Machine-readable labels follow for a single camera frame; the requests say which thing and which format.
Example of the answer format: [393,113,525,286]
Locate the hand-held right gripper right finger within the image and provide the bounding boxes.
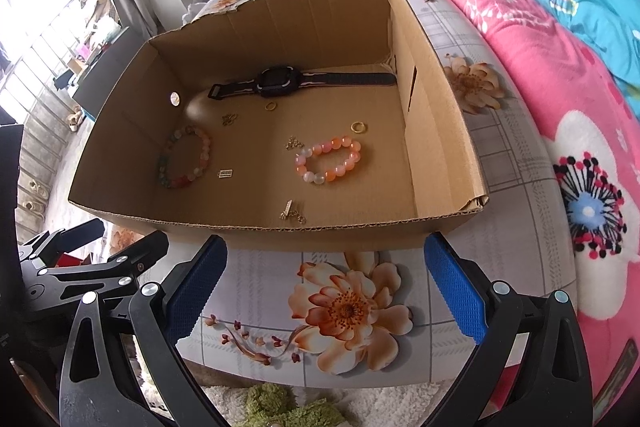
[424,231,593,427]

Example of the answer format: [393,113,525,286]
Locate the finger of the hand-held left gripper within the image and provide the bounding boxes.
[45,232,169,297]
[17,219,106,260]

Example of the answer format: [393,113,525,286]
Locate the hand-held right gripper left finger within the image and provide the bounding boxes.
[59,234,230,427]

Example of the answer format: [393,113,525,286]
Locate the multicolour glass bead bracelet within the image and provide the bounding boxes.
[159,125,213,189]

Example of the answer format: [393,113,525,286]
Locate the pink orange bead bracelet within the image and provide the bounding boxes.
[293,135,362,185]

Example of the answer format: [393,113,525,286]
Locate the black wrist watch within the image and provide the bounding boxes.
[207,66,398,100]

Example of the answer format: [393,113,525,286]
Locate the brown cardboard box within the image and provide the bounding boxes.
[67,0,492,253]

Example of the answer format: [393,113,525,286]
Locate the floral bed sheet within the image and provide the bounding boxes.
[107,0,576,388]

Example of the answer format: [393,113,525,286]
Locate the green plush mat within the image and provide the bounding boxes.
[244,382,351,427]

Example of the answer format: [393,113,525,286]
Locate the dark grey board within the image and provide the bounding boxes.
[72,24,151,122]

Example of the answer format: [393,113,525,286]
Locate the window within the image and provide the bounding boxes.
[0,0,123,233]

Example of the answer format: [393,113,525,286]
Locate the pink floral blanket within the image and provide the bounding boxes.
[395,0,640,423]

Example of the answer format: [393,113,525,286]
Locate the white plastic bag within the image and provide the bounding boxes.
[182,0,226,25]

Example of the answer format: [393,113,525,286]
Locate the blue floral blanket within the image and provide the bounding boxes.
[525,0,640,118]

